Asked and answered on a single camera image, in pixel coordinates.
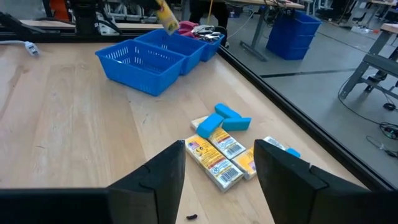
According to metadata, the orange object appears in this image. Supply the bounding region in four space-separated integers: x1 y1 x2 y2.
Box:
49 0 70 22

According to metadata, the blue three-compartment plastic basket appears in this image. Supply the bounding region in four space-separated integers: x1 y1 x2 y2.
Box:
95 29 225 97

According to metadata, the black cable with adapter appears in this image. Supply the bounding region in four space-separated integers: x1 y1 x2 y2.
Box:
337 76 398 113

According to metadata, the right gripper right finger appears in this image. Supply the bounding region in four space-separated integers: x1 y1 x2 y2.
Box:
253 139 369 224

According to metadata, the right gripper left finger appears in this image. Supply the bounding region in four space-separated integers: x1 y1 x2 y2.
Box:
107 139 187 224

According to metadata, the grey-legged work table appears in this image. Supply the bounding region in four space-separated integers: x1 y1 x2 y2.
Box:
338 22 398 101
229 0 307 62

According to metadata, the white lamp cable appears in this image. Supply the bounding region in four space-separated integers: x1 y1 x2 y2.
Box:
0 39 41 57

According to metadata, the stack of blue bins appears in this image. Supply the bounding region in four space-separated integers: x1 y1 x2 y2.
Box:
266 9 323 62

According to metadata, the black floor cable bundle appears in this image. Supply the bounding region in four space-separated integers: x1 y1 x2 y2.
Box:
365 121 398 159

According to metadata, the yellow crayon pack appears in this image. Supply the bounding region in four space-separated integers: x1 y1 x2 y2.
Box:
154 0 181 35
263 135 289 151
231 147 258 181
184 134 245 193
190 115 247 160

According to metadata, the yellow cable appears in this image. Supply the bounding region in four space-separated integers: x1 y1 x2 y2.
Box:
205 0 215 25

